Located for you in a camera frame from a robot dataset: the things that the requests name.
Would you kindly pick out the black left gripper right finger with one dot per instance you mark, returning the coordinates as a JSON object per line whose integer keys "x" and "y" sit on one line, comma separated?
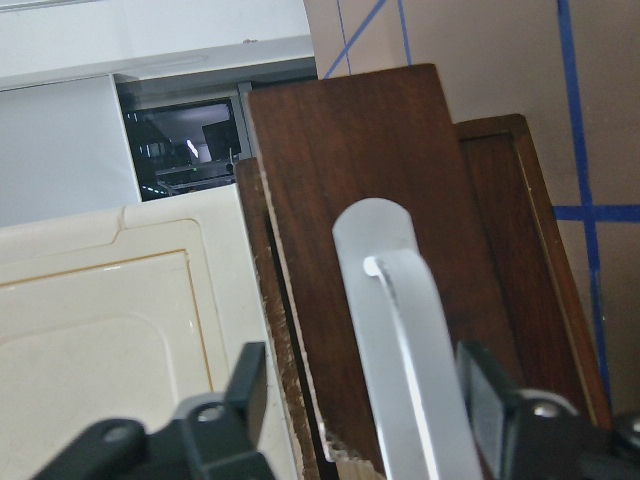
{"x": 486, "y": 388}

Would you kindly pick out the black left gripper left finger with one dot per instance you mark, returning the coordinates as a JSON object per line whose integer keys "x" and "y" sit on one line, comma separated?
{"x": 246, "y": 391}

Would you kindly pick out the white drawer handle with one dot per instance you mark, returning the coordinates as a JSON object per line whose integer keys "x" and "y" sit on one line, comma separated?
{"x": 404, "y": 345}

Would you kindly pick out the dark brown wooden drawer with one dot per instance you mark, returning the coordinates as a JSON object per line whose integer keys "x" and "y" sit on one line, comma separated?
{"x": 484, "y": 225}

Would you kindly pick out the cream plastic storage box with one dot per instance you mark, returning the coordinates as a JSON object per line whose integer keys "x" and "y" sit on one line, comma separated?
{"x": 120, "y": 313}

